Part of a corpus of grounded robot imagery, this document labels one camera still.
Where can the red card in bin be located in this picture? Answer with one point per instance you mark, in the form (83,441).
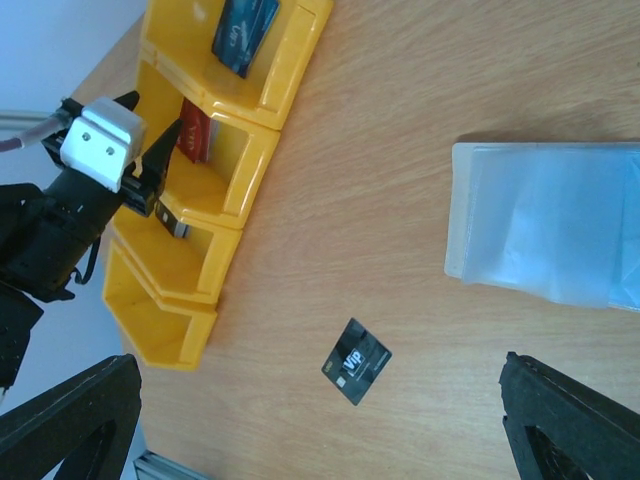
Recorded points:
(198,133)

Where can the aluminium front rail frame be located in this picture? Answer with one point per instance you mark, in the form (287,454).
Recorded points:
(152,466)

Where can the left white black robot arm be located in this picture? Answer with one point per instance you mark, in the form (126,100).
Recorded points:
(51,237)

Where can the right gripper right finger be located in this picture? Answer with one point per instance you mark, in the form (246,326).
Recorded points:
(558,428)

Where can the blue card in bin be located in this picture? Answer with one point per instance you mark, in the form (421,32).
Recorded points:
(241,30)

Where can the black card in bin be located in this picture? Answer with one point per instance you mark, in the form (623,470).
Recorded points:
(169,221)

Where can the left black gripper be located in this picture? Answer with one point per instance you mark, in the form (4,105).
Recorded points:
(142,185)

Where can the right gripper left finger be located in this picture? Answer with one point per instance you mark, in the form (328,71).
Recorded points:
(80,429)

